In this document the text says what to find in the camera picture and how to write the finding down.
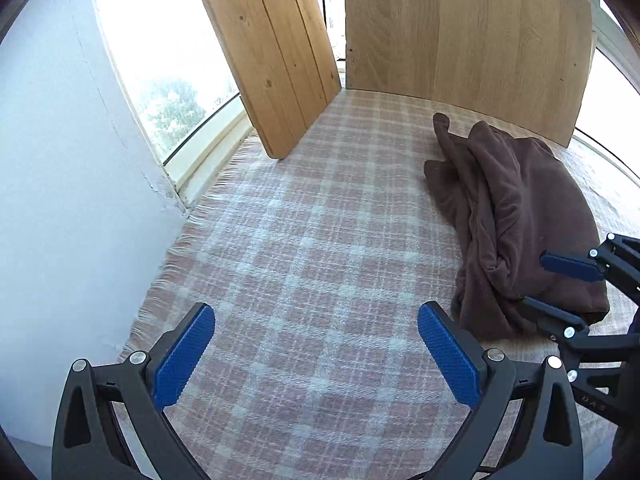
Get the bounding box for plaid blanket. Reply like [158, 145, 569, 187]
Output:
[117, 87, 640, 480]

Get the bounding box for oak veneer board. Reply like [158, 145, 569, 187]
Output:
[342, 0, 599, 148]

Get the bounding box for pine plank board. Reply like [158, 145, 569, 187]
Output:
[186, 0, 343, 161]

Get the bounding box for brown fleece sweater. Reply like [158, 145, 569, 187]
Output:
[424, 112, 611, 342]

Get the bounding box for white window frame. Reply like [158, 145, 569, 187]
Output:
[90, 0, 640, 211]

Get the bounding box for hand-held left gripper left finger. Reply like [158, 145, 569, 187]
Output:
[51, 302, 217, 480]

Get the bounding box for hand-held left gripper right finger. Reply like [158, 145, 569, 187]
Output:
[417, 301, 585, 480]

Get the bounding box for green trees outside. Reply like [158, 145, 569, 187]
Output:
[140, 77, 212, 147]

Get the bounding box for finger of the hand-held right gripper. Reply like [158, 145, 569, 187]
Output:
[520, 296, 592, 347]
[540, 233, 640, 307]

